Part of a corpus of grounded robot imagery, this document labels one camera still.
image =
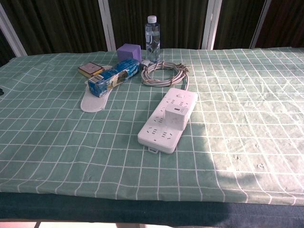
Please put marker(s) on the white power strip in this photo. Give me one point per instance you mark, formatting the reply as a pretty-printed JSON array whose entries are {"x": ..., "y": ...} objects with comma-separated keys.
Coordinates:
[{"x": 154, "y": 130}]

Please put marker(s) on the white USB charger adapter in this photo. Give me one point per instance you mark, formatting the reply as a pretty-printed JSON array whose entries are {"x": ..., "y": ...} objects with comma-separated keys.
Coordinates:
[{"x": 174, "y": 118}]

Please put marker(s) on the long blue carton box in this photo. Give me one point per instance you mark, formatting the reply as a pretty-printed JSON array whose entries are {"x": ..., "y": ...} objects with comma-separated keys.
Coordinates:
[{"x": 114, "y": 76}]

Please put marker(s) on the white shoe insole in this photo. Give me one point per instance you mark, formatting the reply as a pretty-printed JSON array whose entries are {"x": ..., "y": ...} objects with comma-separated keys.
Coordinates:
[{"x": 91, "y": 105}]

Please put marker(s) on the green checked tablecloth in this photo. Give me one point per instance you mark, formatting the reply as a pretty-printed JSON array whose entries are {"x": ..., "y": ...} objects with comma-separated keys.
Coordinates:
[{"x": 213, "y": 118}]

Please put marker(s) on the purple cube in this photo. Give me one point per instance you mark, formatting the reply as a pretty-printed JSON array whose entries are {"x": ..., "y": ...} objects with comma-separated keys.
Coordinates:
[{"x": 128, "y": 53}]

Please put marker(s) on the clear plastic water bottle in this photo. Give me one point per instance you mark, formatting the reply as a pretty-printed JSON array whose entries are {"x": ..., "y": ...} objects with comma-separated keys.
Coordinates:
[{"x": 152, "y": 40}]

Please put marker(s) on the white frame post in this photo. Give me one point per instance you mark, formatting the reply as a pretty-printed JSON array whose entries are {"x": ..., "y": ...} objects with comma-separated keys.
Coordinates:
[
  {"x": 107, "y": 23},
  {"x": 211, "y": 23},
  {"x": 260, "y": 26},
  {"x": 12, "y": 31}
]

